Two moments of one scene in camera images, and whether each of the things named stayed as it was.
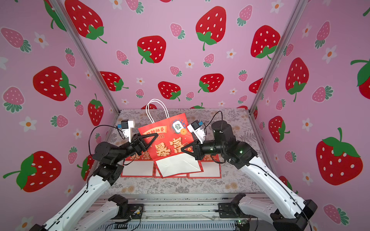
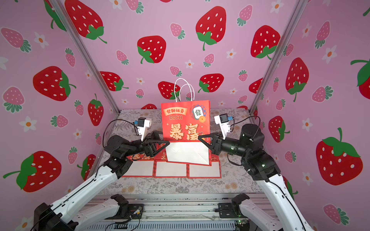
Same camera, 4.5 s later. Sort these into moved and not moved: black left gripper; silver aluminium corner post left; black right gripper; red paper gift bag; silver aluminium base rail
Moved: black right gripper; black left gripper
Not moved: silver aluminium corner post left; red paper gift bag; silver aluminium base rail
